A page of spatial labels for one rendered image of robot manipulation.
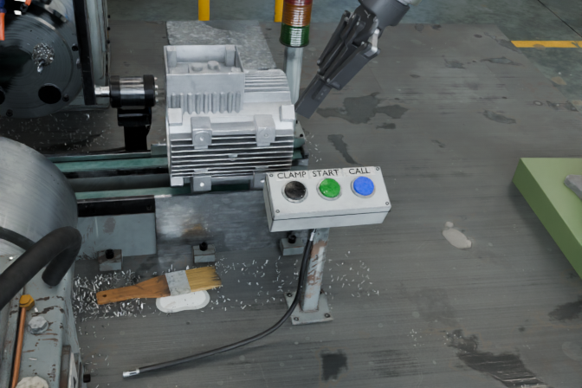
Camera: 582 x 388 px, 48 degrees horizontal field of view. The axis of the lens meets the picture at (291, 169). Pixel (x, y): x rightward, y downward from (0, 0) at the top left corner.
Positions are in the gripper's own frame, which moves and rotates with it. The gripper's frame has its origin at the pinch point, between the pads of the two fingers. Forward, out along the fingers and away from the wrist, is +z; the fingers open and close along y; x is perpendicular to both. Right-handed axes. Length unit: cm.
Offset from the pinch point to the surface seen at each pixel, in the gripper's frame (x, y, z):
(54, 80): -32, -26, 30
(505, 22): 233, -274, -8
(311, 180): -1.9, 17.6, 4.9
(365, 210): 5.5, 22.2, 3.5
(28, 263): -39, 52, 2
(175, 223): -8.0, 2.1, 30.9
